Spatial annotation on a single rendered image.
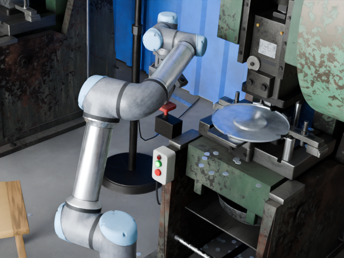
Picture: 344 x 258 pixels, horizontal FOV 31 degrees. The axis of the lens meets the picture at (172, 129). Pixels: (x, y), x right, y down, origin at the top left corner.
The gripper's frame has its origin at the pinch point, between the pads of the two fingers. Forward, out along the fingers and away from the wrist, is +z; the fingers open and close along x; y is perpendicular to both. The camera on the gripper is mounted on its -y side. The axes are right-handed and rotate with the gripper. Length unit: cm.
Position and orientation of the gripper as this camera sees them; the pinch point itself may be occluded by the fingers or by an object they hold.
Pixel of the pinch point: (166, 101)
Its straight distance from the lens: 240.7
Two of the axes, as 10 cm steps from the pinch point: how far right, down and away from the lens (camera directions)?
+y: -7.3, -3.7, 5.7
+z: -0.6, 8.7, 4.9
